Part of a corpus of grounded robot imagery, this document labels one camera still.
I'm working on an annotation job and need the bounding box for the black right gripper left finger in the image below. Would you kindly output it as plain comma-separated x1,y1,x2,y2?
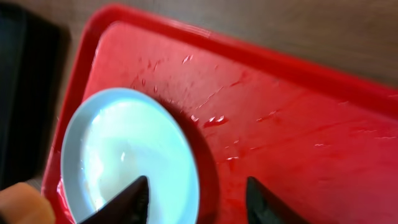
81,175,149,224

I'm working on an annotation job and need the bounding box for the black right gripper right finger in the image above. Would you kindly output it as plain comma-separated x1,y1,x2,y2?
246,176,308,224

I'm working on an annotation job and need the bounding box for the light blue plate top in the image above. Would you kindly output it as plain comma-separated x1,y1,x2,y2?
60,88,200,224

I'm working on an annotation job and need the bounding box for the orange green sponge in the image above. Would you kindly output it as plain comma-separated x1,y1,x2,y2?
1,182,55,224

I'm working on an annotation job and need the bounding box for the red plastic tray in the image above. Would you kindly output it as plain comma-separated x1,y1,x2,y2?
41,4,397,223

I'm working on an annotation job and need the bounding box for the black water basin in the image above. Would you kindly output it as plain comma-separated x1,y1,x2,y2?
1,2,70,189

